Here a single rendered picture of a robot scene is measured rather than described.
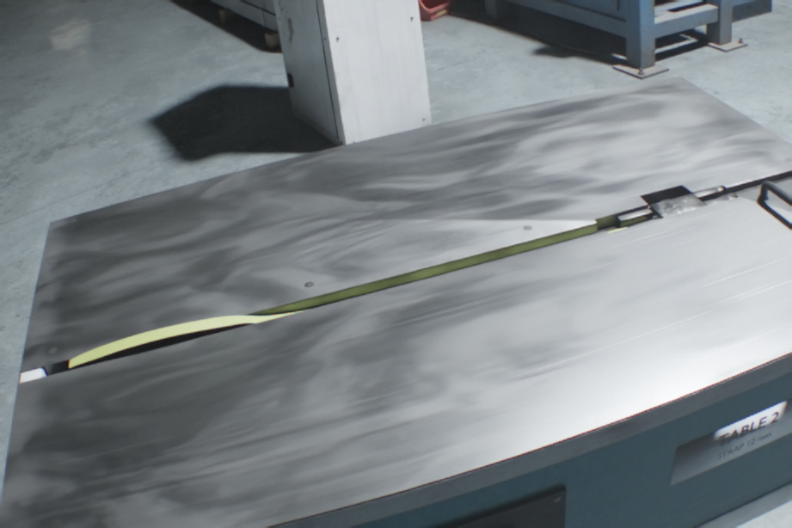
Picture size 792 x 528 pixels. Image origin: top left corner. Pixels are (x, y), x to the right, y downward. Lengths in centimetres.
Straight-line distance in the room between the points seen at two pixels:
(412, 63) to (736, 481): 224
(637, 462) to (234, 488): 31
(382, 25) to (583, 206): 193
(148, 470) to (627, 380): 37
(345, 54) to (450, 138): 168
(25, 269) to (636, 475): 224
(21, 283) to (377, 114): 132
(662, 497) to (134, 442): 44
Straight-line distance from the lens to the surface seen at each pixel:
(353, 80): 269
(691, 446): 67
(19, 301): 248
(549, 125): 102
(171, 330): 73
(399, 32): 274
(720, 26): 367
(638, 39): 329
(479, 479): 57
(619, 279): 73
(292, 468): 58
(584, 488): 63
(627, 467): 64
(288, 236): 84
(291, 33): 293
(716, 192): 88
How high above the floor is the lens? 115
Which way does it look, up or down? 32 degrees down
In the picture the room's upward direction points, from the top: 8 degrees counter-clockwise
